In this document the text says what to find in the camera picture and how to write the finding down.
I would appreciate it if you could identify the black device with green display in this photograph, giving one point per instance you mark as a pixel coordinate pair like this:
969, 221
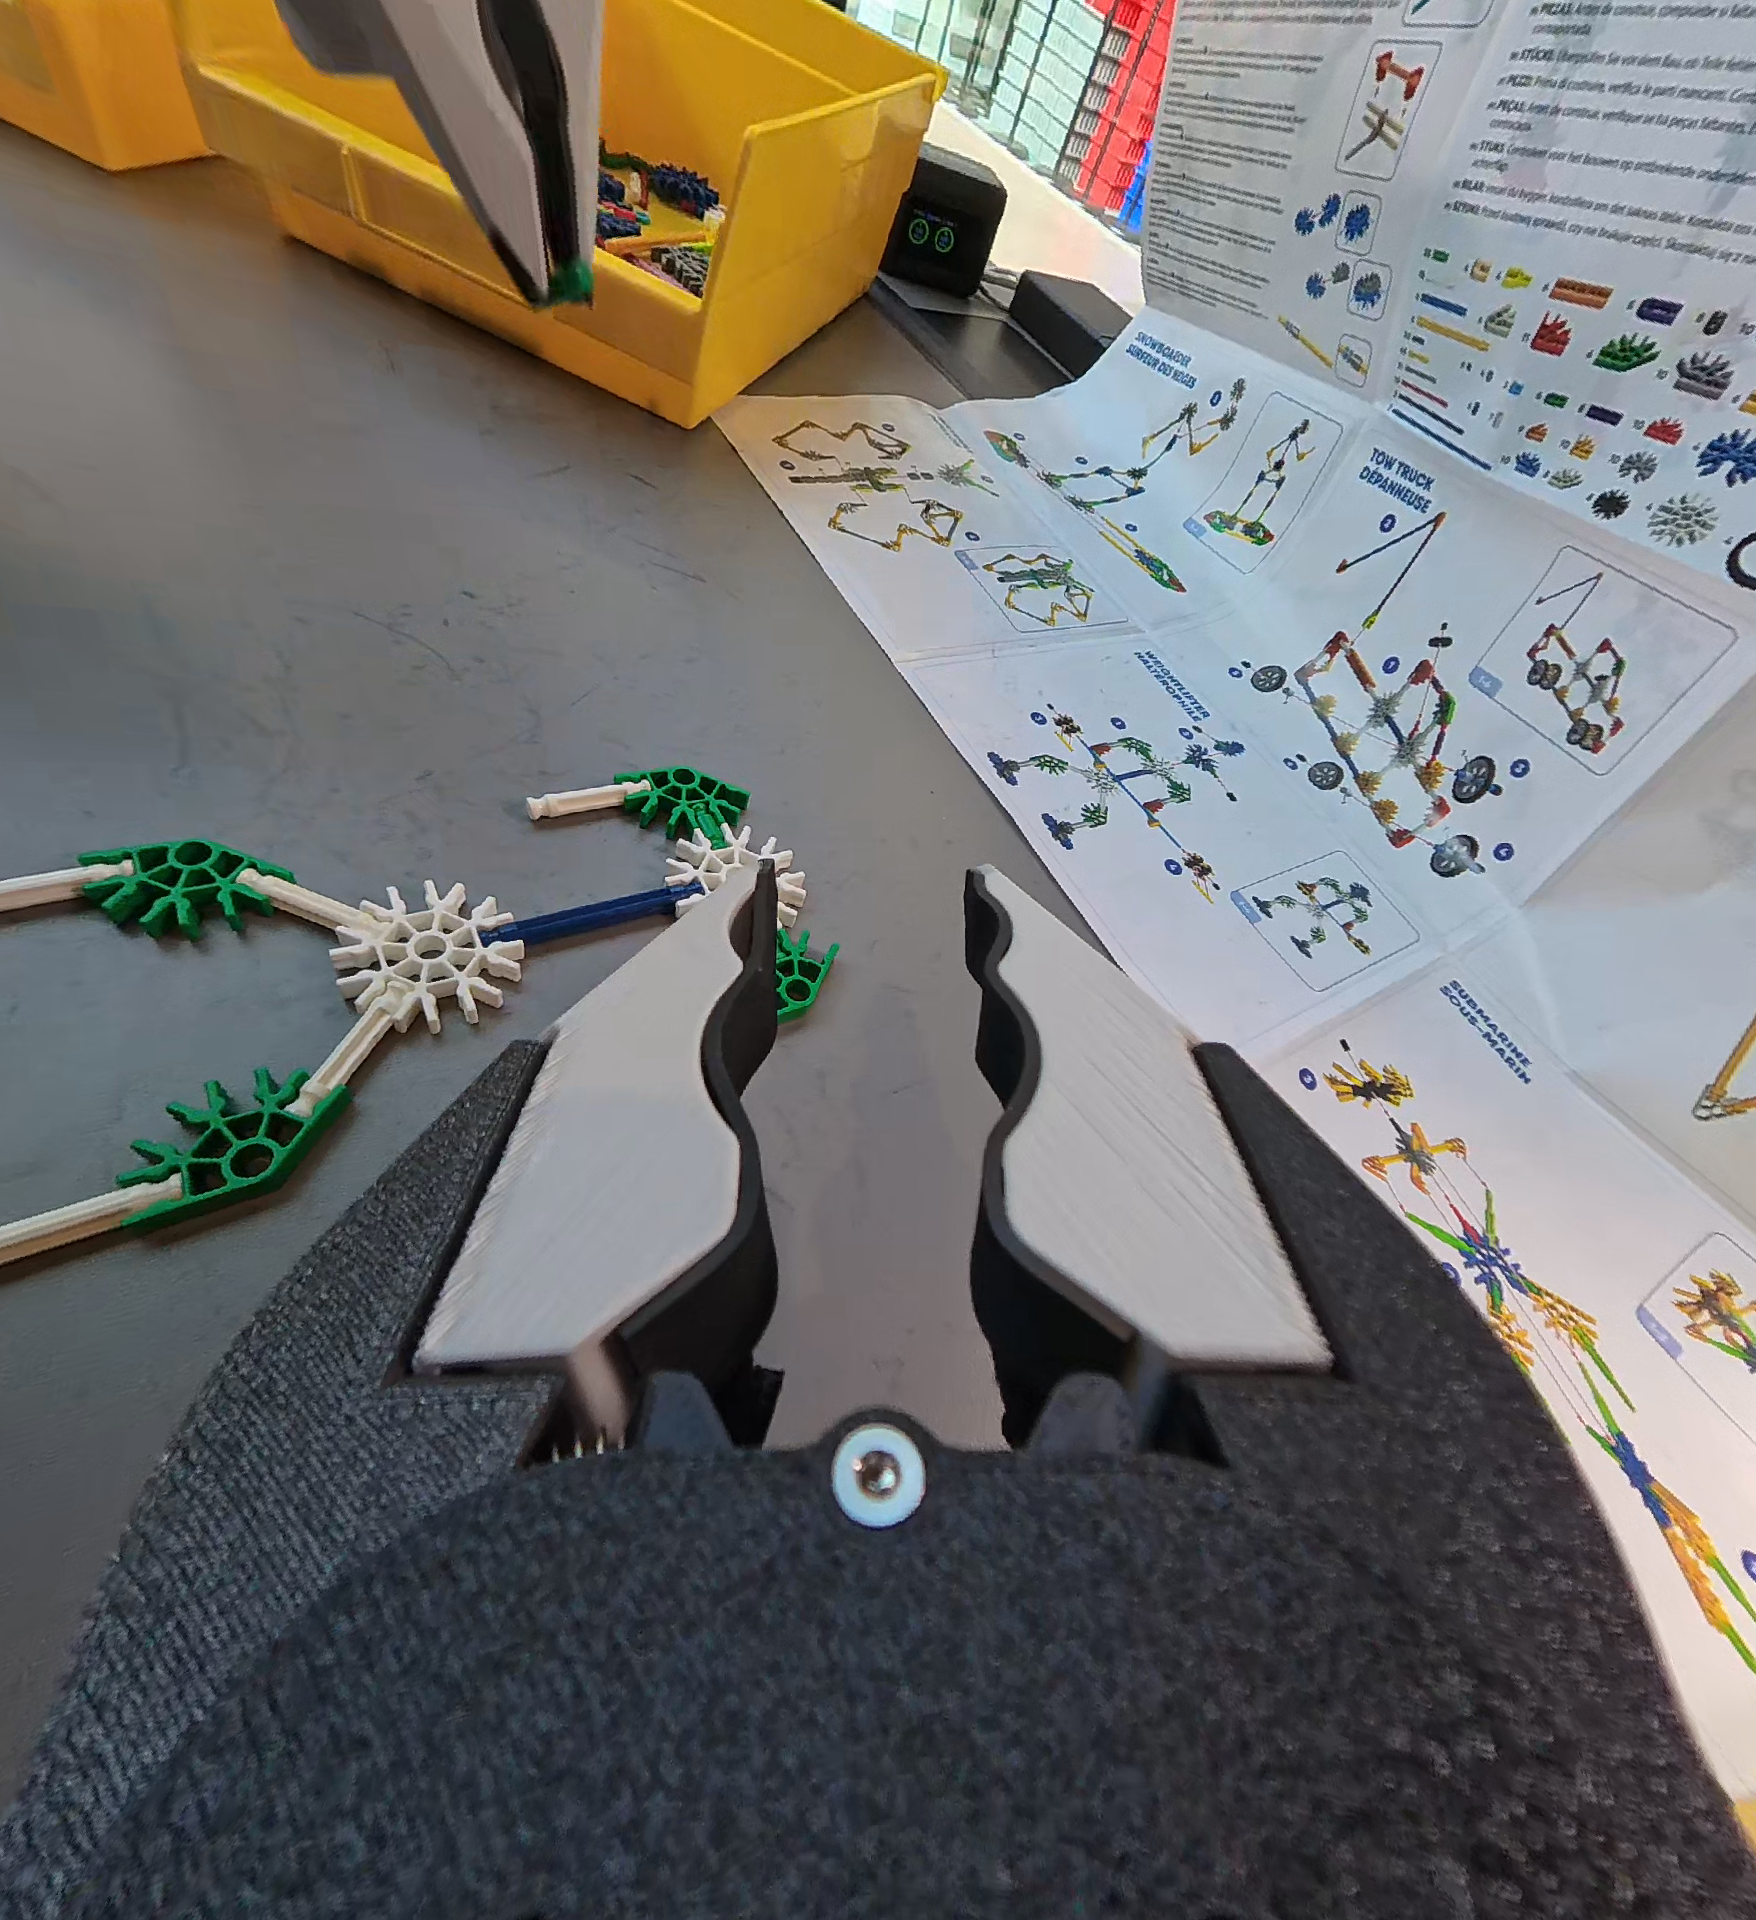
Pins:
953, 197

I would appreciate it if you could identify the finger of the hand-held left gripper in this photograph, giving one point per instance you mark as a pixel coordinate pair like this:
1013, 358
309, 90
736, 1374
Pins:
465, 119
578, 90

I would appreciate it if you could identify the grey desk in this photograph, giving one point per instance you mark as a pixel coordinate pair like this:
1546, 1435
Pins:
293, 526

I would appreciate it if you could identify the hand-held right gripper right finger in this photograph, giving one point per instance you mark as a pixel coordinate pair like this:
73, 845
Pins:
1147, 1201

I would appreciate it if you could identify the red storage crates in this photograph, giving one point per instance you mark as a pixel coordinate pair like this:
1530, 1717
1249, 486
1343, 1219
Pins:
1118, 119

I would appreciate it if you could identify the black power adapter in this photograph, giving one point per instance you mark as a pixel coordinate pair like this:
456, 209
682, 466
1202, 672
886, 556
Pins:
1065, 316

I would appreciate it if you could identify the short green toy rod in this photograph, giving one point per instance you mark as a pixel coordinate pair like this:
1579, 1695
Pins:
566, 286

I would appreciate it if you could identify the folded paper instruction sheet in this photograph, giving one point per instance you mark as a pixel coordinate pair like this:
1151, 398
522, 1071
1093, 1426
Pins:
1568, 931

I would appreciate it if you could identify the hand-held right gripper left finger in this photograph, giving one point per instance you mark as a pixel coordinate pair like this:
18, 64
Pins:
607, 1201

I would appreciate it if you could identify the pile of colourful toy pieces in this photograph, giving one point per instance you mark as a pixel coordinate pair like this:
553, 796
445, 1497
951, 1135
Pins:
661, 224

